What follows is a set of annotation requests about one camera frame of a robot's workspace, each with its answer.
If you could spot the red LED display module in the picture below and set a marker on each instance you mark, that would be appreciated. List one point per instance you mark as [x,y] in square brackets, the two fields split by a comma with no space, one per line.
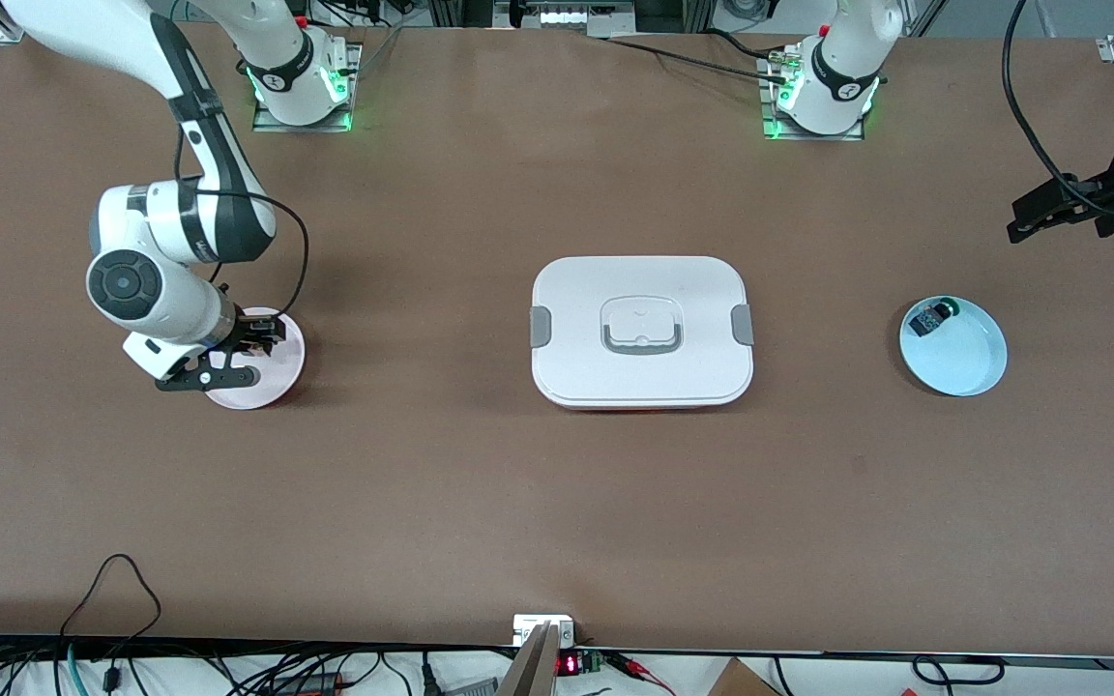
[576,664]

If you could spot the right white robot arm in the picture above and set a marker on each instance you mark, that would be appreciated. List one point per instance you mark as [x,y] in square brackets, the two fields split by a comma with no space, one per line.
[156,280]

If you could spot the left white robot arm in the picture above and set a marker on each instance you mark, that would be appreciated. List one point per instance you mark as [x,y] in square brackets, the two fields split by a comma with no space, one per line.
[837,77]

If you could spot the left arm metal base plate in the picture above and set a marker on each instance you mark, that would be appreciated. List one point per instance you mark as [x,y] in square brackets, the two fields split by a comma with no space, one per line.
[813,135]

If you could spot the white mounting bracket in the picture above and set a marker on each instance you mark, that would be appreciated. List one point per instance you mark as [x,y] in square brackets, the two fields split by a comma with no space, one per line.
[522,628]

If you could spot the white lidded storage box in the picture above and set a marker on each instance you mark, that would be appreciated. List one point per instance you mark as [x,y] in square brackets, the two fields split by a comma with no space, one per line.
[642,372]

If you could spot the small dark electronic part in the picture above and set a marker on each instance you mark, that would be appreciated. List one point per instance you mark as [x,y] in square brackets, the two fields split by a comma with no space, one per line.
[928,318]

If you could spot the white power strip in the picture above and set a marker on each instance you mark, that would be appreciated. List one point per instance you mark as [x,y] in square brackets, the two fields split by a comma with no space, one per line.
[567,14]

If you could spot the aluminium profile camera post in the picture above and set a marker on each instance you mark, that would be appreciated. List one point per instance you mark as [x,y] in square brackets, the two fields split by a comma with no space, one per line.
[533,667]

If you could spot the pink round plate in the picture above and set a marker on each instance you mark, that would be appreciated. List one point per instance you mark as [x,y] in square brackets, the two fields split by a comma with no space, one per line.
[272,382]

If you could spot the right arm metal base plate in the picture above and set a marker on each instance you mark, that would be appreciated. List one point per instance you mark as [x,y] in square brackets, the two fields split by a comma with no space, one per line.
[306,124]

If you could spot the light blue round plate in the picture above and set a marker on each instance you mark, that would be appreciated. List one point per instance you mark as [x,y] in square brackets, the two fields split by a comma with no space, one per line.
[963,358]

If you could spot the brown cardboard piece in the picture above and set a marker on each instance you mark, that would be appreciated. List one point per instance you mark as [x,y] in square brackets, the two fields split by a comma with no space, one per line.
[741,679]

